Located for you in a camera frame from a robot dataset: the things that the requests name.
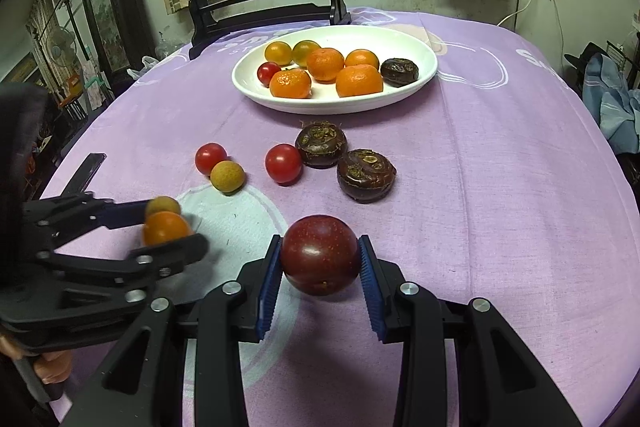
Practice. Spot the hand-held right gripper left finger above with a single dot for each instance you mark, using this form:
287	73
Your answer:
267	292

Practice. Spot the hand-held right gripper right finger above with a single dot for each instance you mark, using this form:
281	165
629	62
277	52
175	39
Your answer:
372	292

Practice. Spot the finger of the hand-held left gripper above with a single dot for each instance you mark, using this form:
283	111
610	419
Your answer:
175	252
125	214

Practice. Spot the dark red plum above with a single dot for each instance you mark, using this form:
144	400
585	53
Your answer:
320	255

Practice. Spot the white oval plate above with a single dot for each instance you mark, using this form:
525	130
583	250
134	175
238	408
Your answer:
325	104

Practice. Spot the red cherry tomato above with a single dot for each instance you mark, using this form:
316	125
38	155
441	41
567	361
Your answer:
283	164
210	158
268	73

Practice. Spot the mandarin orange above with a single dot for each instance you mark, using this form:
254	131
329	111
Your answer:
325	64
359	81
290	84

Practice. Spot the dark brown water chestnut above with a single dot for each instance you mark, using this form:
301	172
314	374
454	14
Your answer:
320	145
366	175
399	72

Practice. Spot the small orange kumquat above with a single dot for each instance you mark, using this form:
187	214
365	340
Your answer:
278	52

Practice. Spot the smooth round orange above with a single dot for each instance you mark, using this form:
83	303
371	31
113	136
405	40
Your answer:
361	58

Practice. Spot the yellow kumquat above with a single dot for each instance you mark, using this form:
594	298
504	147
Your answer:
306	52

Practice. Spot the person's left hand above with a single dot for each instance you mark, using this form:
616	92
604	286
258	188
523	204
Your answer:
55	367

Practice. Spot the black smartphone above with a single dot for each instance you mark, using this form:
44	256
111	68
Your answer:
85	174

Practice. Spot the white plastic bag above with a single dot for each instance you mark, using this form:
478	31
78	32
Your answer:
144	68

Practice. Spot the standing fan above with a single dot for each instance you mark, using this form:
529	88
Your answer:
62	47

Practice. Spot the black tripod stand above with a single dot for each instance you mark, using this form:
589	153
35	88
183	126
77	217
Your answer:
70	14

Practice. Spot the blue clothes pile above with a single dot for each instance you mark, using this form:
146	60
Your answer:
612	107

